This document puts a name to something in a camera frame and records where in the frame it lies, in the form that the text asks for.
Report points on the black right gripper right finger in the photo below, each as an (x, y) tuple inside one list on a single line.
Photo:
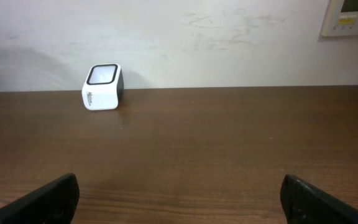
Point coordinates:
[(307, 204)]

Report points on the beige wall control panel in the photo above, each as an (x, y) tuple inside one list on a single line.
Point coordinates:
[(341, 19)]

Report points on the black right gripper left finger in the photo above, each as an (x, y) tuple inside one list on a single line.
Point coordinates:
[(55, 202)]

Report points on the white barcode scanner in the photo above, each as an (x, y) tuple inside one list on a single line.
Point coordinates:
[(103, 88)]

